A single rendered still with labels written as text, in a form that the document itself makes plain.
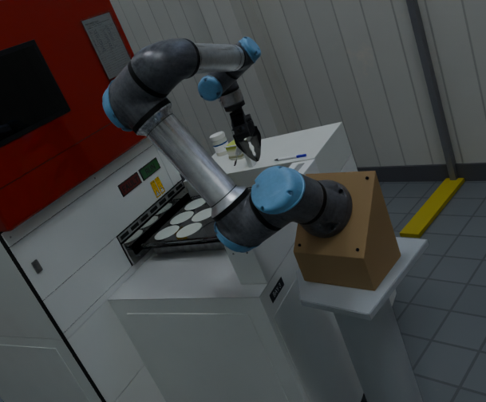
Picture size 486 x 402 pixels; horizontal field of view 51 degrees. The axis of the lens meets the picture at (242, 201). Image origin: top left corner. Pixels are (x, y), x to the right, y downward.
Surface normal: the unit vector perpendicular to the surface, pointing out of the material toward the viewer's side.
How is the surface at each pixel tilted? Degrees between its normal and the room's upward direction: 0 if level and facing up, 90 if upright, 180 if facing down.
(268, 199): 42
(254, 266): 90
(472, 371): 0
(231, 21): 90
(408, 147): 90
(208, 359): 90
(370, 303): 0
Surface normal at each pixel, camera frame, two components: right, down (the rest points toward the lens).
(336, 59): -0.64, 0.51
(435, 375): -0.36, -0.86
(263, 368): -0.43, 0.49
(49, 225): 0.83, -0.12
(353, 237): -0.69, -0.24
